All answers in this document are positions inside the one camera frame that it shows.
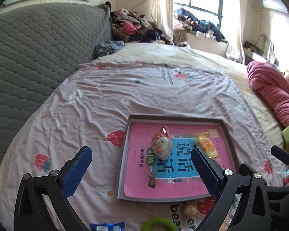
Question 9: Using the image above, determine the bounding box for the yellow rice cracker packet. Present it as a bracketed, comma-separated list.
[195, 132, 218, 159]

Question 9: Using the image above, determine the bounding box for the brown walnut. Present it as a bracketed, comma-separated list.
[182, 204, 198, 218]

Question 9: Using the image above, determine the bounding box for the red white snack packet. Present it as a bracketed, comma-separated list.
[151, 126, 173, 161]

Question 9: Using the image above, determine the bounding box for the blue cookie packet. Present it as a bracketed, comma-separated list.
[90, 222, 125, 231]

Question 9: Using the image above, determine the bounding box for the green fuzzy hair ring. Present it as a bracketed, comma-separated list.
[140, 217, 179, 231]

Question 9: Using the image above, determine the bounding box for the small candy packet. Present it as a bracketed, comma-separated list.
[282, 168, 289, 187]

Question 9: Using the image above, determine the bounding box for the pink rolled blanket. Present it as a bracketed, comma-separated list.
[247, 61, 289, 127]

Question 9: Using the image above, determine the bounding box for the pink strawberry bed sheet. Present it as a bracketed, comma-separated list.
[0, 43, 289, 231]

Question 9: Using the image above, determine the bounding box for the dark shallow cardboard box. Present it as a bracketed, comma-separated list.
[116, 114, 240, 203]

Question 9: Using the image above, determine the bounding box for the clothes pile on windowsill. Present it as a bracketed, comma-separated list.
[174, 7, 228, 43]

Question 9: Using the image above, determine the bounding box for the grey quilted headboard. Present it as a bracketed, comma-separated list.
[0, 3, 111, 164]

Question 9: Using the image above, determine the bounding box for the cream curtain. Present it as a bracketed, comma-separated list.
[151, 0, 174, 40]

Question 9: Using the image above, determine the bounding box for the dark patterned pillow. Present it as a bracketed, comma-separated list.
[94, 41, 125, 57]

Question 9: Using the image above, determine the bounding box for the clothes pile beside bed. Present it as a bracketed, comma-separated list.
[110, 8, 174, 45]

